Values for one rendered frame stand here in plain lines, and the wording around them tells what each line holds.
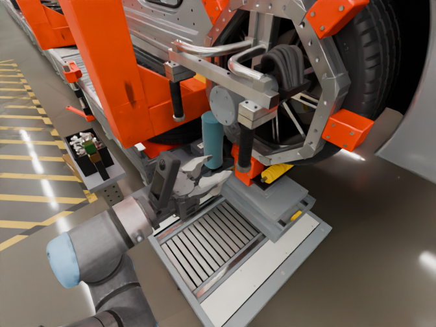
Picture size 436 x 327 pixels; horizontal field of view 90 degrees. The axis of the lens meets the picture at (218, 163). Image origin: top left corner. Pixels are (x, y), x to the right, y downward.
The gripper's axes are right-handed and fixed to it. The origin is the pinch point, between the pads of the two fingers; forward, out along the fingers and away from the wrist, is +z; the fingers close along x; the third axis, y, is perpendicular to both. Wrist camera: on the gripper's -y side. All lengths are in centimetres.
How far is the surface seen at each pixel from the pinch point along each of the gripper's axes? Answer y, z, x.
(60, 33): 19, 12, -253
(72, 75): 34, -1, -182
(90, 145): 17, -20, -53
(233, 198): 67, 32, -24
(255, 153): 22.0, 30.4, -12.0
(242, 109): -11.0, 8.4, -1.3
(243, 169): 6.5, 8.4, 1.2
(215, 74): -14.4, 11.4, -14.5
